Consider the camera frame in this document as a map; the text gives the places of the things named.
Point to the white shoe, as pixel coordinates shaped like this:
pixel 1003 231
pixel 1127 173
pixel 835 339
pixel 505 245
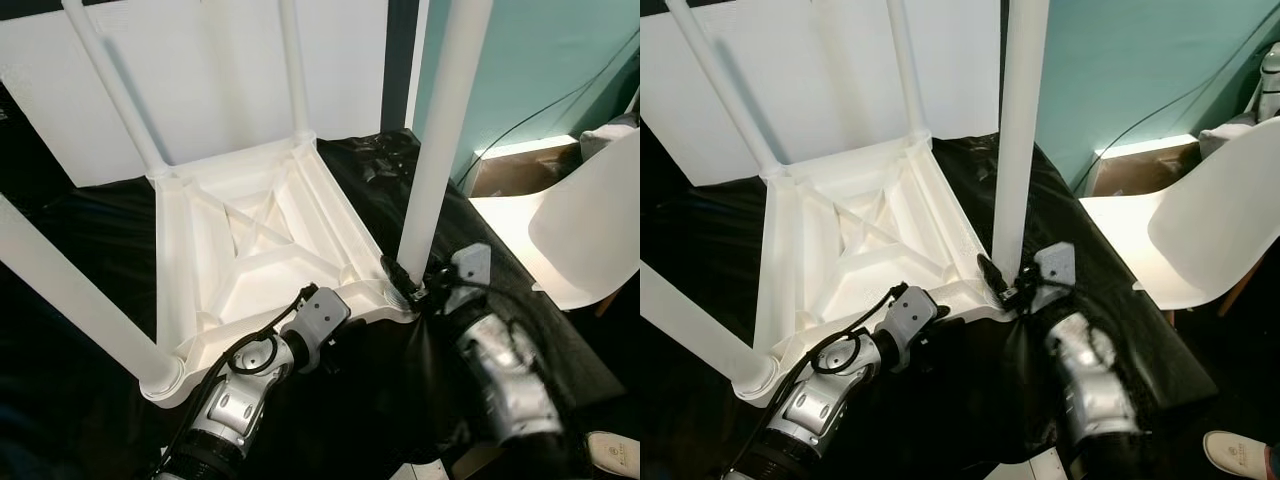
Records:
pixel 613 455
pixel 1240 455

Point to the white plastic table top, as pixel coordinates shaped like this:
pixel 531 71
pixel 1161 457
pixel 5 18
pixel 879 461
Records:
pixel 200 260
pixel 800 260

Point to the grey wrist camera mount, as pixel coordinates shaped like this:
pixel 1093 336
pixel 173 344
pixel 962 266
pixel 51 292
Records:
pixel 325 320
pixel 470 265
pixel 912 318
pixel 1055 265

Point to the light grey cushion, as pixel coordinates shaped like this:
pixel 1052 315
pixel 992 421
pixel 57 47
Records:
pixel 1230 138
pixel 610 138

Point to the black plastic cover sheet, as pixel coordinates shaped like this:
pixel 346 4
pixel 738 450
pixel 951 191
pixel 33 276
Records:
pixel 1140 330
pixel 540 330

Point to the white plastic shell chair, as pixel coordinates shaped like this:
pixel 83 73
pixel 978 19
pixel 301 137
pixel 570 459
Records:
pixel 1210 230
pixel 590 230

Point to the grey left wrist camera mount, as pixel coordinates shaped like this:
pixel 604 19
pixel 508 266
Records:
pixel 325 320
pixel 912 318

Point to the brown box with white rim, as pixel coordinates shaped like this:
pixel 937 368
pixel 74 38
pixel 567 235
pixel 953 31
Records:
pixel 520 175

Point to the large white board panel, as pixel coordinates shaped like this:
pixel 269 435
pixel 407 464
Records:
pixel 220 70
pixel 830 70

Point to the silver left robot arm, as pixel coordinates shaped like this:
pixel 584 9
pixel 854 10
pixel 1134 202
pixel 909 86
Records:
pixel 820 405
pixel 235 400

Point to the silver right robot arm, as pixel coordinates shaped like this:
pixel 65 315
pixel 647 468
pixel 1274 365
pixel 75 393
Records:
pixel 1095 380
pixel 510 380

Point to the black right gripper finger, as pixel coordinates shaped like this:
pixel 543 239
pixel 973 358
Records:
pixel 400 278
pixel 992 274

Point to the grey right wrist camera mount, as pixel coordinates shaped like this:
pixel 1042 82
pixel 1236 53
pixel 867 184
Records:
pixel 1055 265
pixel 470 265

